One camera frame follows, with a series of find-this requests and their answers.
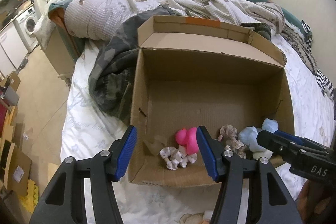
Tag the pink rubber duck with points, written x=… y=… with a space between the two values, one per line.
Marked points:
x=187 y=138

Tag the white floor cabinet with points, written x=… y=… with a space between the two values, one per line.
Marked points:
x=11 y=48

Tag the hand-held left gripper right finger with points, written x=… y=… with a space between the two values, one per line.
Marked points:
x=207 y=153

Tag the red and yellow crates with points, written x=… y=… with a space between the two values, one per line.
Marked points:
x=3 y=115

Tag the small cardboard box with flaps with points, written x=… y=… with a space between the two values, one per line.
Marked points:
x=10 y=87

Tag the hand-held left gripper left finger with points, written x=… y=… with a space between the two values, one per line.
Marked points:
x=126 y=153

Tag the white washing machine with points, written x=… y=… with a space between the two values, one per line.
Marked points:
x=29 y=24

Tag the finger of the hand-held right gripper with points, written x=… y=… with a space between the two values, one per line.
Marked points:
x=270 y=140
x=291 y=137

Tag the white printed bed sheet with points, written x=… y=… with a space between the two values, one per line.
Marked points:
x=86 y=119

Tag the white floral scrunchie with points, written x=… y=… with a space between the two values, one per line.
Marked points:
x=173 y=158

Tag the flat cardboard sheets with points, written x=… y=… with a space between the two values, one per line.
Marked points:
x=18 y=166

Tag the beige lace scrunchie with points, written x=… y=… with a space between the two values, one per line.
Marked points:
x=231 y=134

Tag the wooden bedside cabinet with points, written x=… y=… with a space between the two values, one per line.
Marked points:
x=60 y=56

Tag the black and white checked cloth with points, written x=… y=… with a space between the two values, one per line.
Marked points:
x=307 y=31

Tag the grey ribbed garment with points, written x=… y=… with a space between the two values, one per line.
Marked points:
x=258 y=29

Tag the checked bear print duvet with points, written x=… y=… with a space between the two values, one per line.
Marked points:
x=110 y=3

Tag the camouflage green pants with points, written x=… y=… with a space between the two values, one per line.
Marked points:
x=115 y=66

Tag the patterned knit blanket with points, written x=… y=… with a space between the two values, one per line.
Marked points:
x=302 y=48

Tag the yellow foam mat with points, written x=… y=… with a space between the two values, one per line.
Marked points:
x=30 y=195

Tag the blue plush heart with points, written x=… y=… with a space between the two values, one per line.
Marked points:
x=249 y=137

